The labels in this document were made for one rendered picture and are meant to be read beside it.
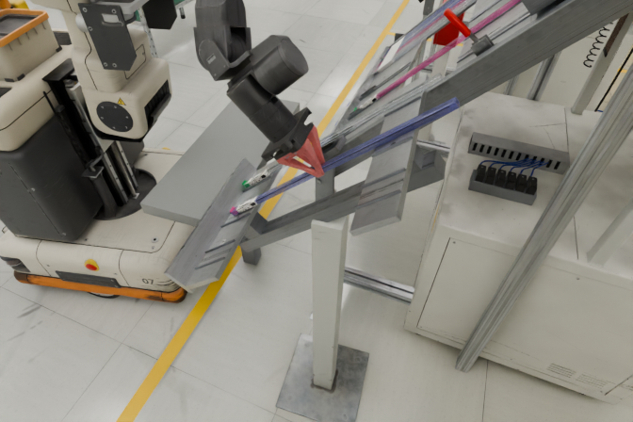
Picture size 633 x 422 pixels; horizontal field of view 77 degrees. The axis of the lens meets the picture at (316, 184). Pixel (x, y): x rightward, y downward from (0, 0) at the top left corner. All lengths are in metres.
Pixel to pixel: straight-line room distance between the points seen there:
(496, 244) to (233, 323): 0.96
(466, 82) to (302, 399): 1.06
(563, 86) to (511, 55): 1.69
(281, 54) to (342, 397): 1.12
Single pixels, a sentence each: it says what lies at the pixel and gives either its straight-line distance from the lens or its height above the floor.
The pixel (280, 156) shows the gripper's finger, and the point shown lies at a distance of 0.65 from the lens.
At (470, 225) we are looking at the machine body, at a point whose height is 0.62.
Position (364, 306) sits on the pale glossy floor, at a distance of 1.57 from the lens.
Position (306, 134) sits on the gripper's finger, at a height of 0.99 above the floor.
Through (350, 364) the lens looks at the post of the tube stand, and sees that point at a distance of 1.46.
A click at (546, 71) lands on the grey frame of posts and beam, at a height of 0.72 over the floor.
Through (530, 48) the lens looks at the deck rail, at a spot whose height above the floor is 1.08.
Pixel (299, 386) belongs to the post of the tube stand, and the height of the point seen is 0.01.
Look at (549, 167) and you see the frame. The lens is 1.28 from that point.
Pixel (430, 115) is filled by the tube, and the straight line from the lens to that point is 0.57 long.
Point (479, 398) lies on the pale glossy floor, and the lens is 1.53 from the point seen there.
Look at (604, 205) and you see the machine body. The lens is 1.26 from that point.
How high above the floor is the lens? 1.37
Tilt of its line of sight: 44 degrees down
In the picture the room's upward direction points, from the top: straight up
